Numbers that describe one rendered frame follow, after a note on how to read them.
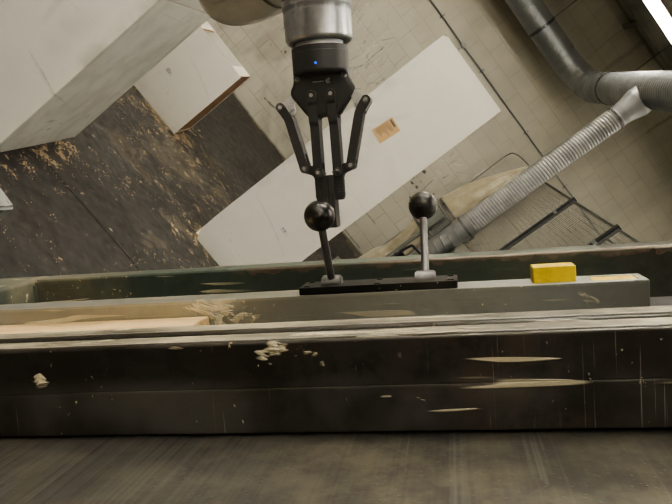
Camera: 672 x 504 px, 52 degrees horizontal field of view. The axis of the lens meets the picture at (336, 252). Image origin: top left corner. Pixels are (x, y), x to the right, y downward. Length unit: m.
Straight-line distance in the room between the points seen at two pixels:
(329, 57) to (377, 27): 7.89
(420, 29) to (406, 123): 4.49
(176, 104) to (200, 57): 0.42
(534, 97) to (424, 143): 4.69
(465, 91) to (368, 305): 3.59
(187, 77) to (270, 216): 1.69
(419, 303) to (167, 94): 5.05
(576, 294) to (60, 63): 2.64
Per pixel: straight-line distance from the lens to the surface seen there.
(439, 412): 0.49
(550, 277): 0.87
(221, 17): 1.08
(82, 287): 1.26
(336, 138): 0.91
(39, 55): 3.22
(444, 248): 6.28
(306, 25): 0.90
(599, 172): 9.26
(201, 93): 5.72
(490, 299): 0.85
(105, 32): 3.10
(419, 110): 4.37
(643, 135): 9.37
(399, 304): 0.86
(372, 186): 4.42
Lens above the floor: 1.59
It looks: 12 degrees down
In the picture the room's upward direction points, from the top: 53 degrees clockwise
